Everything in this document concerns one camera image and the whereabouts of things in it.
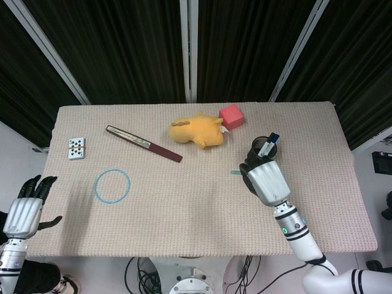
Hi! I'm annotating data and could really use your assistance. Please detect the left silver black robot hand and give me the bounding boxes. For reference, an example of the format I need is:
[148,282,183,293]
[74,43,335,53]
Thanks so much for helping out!
[2,175,64,239]

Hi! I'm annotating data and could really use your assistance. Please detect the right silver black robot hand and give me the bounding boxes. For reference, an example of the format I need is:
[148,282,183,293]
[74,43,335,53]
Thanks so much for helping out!
[239,157,291,208]

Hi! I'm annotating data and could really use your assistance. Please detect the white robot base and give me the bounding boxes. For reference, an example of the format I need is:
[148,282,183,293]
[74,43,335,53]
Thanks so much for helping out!
[130,255,247,294]

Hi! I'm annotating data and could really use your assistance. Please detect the black pen cup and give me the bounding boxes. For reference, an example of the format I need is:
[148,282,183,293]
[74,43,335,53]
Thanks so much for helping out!
[251,137,280,166]

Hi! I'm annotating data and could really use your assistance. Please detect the white markers with dark caps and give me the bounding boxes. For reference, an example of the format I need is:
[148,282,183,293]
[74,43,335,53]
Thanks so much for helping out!
[258,132,276,157]

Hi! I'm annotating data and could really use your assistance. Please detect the blue-capped white marker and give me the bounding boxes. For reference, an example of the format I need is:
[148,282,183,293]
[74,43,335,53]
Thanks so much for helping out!
[262,134,281,157]

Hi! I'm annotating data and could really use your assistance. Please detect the pink cube box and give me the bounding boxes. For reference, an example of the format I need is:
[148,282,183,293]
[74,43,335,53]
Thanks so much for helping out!
[218,104,245,130]

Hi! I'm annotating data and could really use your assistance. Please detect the black and white shoe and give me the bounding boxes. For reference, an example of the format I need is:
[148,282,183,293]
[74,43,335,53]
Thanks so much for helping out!
[52,273,79,294]

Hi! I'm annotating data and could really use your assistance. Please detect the banded playing card deck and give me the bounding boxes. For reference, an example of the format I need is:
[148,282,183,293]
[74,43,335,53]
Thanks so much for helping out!
[67,137,88,161]

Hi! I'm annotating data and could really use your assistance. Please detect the yellow plush toy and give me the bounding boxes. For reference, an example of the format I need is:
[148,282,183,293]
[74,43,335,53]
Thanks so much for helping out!
[167,111,231,150]

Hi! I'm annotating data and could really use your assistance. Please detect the beige woven tablecloth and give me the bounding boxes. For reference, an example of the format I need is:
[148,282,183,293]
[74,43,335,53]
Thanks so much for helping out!
[25,100,379,258]

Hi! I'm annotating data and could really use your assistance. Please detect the black electronic device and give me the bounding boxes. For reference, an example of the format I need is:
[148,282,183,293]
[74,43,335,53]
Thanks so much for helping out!
[371,150,392,176]

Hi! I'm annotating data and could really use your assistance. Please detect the dark red folded fan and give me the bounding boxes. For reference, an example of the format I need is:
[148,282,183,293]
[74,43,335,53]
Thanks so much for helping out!
[105,125,184,163]

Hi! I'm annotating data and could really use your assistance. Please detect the black curtain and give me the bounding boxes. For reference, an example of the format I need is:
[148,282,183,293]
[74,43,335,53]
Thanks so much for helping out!
[0,0,392,151]

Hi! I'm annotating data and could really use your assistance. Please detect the light blue rubber ring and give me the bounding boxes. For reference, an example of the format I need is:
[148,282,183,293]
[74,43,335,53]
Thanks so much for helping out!
[92,168,132,204]

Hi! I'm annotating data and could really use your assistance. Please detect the black cable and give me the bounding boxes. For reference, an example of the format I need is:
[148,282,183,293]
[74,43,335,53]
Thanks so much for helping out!
[222,255,312,294]
[124,256,168,294]

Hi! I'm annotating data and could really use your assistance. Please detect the white metal frame post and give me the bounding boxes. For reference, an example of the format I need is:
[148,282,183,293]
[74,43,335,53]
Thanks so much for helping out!
[179,0,199,104]
[5,0,91,105]
[268,0,331,102]

